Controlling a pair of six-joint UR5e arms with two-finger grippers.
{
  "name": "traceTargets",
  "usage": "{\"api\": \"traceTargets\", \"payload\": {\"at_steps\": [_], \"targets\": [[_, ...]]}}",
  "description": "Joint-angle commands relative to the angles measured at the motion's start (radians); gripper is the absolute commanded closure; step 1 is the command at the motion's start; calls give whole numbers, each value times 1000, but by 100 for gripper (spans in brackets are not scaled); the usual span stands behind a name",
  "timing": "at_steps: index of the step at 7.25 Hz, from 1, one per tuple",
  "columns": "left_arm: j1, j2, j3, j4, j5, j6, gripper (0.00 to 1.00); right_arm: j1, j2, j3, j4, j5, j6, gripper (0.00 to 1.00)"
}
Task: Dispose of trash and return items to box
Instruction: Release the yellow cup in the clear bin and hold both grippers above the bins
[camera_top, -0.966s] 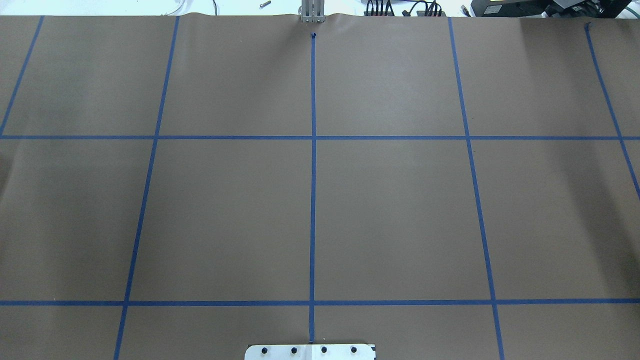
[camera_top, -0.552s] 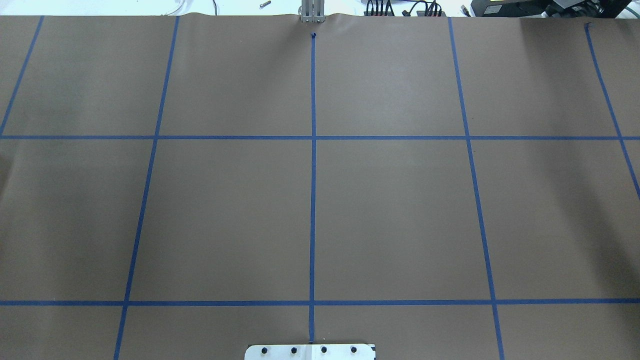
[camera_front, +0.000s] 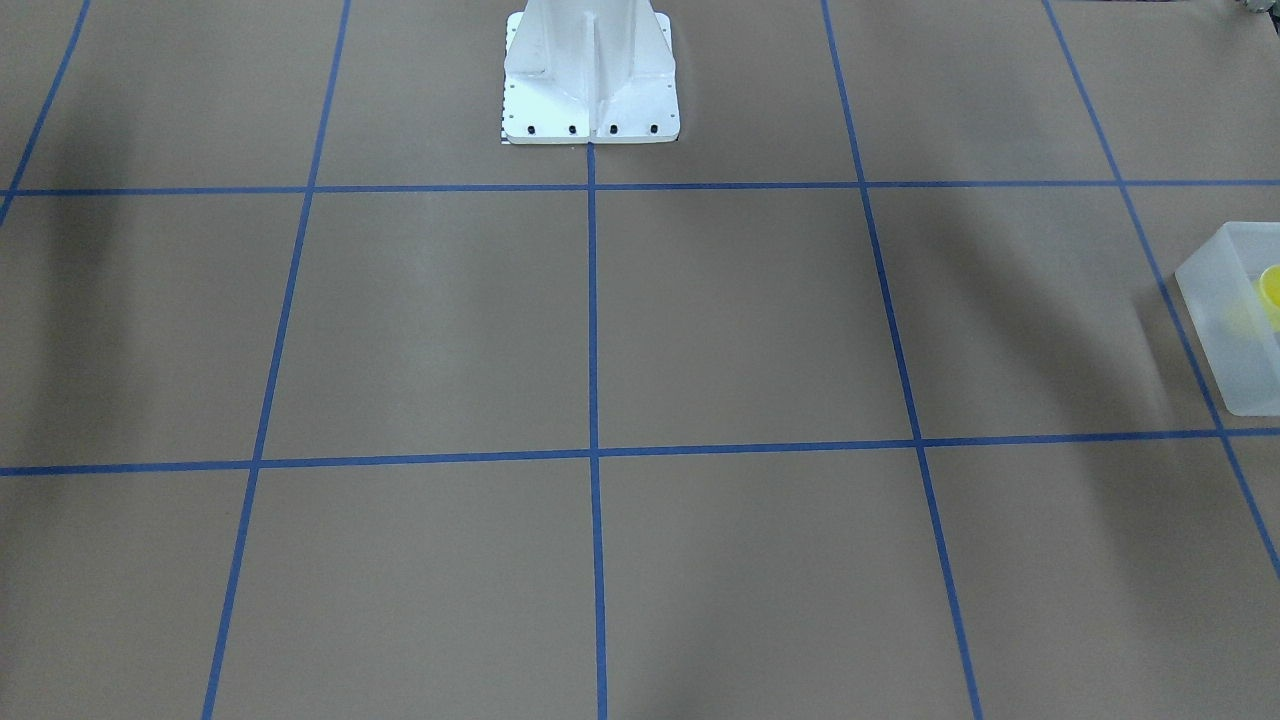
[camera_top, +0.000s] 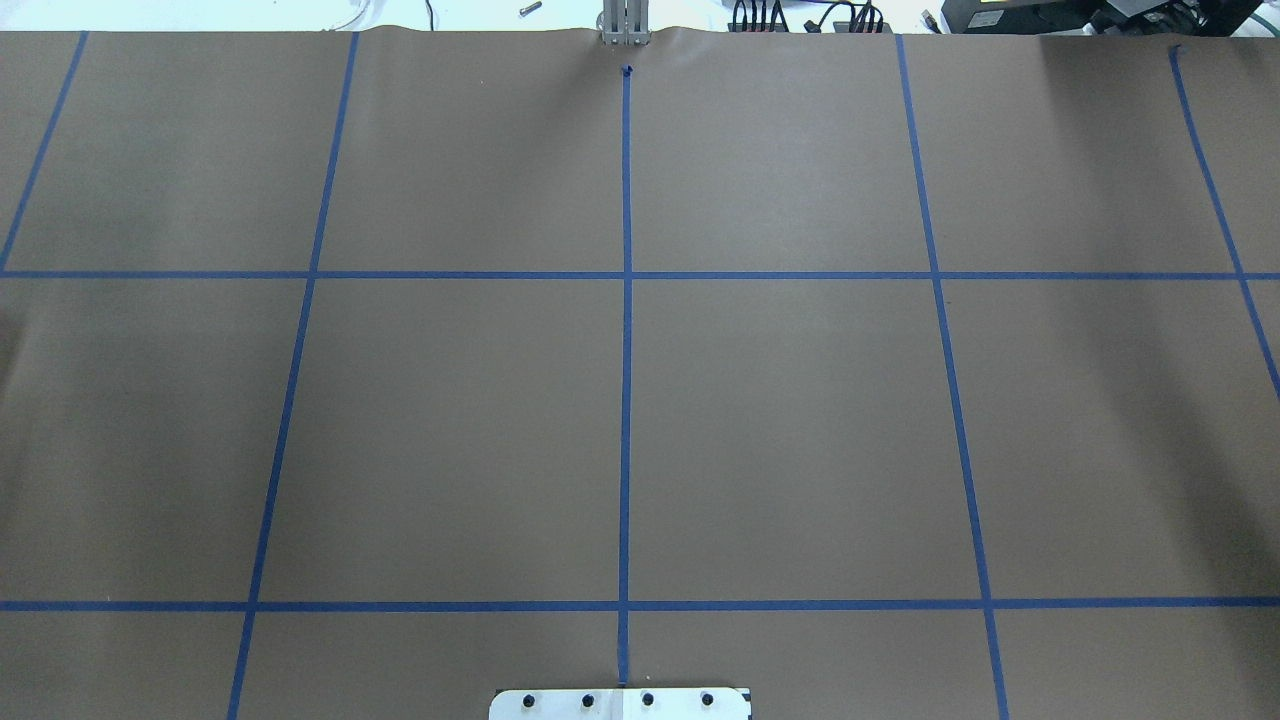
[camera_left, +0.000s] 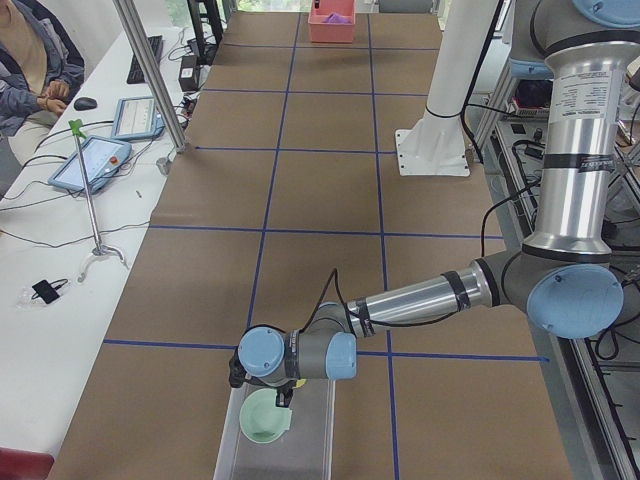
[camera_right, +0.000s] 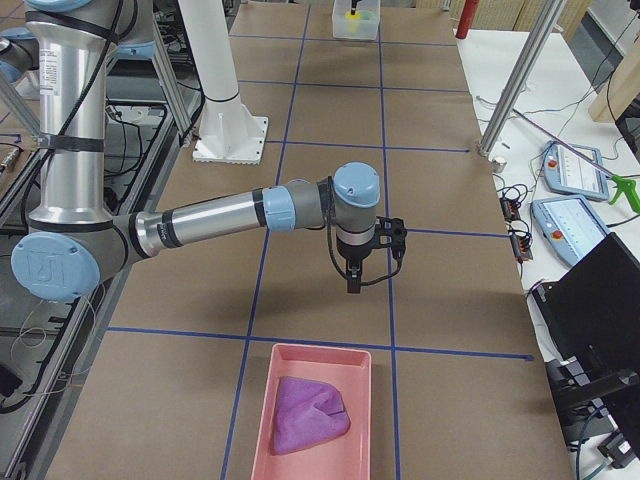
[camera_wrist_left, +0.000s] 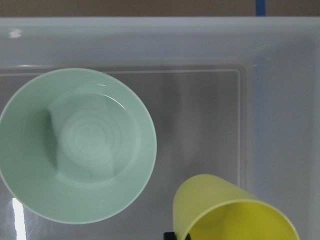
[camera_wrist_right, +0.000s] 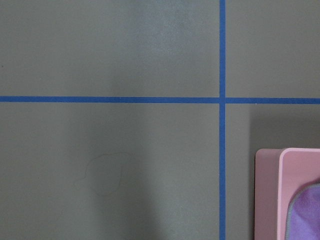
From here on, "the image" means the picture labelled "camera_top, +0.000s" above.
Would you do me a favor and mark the aluminium frame post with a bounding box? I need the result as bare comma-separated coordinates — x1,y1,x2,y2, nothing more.
596,0,652,46

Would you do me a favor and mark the white camera stand column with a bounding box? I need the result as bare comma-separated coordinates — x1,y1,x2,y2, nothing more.
488,687,753,719

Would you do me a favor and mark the black laptop computer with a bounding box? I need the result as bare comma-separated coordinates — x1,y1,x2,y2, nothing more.
941,1,1263,37

